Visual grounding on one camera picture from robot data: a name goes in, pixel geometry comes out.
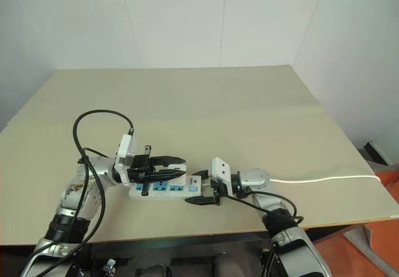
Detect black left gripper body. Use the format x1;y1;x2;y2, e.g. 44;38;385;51
125;145;157;197

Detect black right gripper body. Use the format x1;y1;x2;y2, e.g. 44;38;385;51
210;178;231;206

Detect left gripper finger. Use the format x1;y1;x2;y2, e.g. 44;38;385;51
150;155;187;169
146;168;185;182

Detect white charger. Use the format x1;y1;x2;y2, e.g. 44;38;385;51
167;163;188;175

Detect white power strip blue sockets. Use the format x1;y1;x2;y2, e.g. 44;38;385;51
128;164;202;203

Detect small metal clamp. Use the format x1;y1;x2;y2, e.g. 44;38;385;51
103;258;118;274

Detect black angular floor object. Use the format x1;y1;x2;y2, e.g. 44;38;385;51
362;139;391;167

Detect grey floor mat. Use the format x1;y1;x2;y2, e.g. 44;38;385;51
342;223;399;277

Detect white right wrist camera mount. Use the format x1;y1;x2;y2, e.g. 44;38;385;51
209;157;233;197

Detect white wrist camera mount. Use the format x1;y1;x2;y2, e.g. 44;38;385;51
112;134;140;187
209;157;233;197

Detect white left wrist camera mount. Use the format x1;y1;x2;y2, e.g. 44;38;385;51
112;134;140;187

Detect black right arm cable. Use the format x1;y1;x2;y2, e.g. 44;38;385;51
218;192;305;228

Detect white power strip cable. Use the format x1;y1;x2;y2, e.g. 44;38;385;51
269;173;380;185

